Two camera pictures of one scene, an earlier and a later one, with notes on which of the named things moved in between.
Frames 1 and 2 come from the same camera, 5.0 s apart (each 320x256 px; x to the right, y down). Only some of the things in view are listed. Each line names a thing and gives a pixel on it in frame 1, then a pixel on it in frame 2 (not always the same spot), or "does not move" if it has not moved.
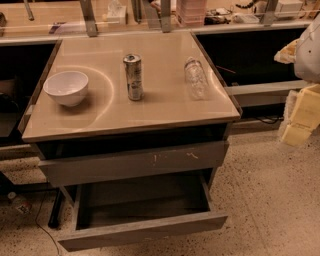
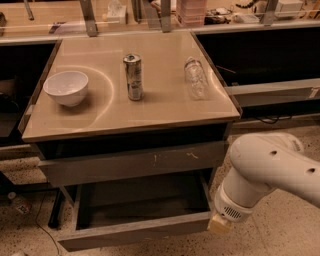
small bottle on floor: (20, 203) does not move
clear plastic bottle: (197, 84) does not move
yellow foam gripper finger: (305, 116) → (218, 224)
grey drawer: (119, 210) does not move
